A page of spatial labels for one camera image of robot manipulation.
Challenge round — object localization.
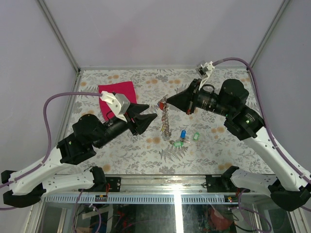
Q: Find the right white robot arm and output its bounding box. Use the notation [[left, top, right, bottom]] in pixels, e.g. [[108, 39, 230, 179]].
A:
[[166, 79, 311, 211]]

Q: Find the blue tag key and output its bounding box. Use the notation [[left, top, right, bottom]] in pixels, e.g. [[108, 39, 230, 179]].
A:
[[180, 130, 186, 142]]

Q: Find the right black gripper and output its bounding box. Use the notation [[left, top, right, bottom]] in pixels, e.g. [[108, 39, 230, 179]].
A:
[[167, 78, 232, 117]]

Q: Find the floral table mat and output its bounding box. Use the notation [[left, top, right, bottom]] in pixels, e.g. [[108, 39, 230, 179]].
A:
[[63, 69, 272, 175]]

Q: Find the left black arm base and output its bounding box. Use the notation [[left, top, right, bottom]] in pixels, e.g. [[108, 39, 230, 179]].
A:
[[97, 177, 121, 193]]

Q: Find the aluminium front rail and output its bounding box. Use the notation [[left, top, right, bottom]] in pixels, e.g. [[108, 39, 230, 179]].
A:
[[42, 174, 298, 204]]

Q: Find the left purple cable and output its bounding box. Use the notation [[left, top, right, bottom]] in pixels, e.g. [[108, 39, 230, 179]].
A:
[[0, 92, 104, 211]]

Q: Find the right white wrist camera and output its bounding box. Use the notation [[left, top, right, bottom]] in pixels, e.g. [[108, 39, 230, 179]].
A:
[[196, 61, 215, 90]]

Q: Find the red cloth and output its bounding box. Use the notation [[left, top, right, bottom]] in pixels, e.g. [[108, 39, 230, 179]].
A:
[[98, 81, 137, 120]]

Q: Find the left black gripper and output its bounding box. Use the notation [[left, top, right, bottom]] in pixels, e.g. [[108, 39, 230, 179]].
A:
[[95, 103, 158, 150]]

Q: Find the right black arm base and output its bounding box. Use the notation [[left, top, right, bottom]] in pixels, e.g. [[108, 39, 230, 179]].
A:
[[201, 166, 241, 193]]

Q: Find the green tag key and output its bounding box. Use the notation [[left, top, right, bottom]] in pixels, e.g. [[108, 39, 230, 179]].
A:
[[193, 132, 199, 141], [169, 140, 190, 147]]

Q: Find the red tag key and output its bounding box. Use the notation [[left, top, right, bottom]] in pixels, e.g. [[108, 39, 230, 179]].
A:
[[158, 102, 165, 111]]

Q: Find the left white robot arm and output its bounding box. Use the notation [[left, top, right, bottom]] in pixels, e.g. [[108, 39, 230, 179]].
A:
[[1, 103, 157, 208]]

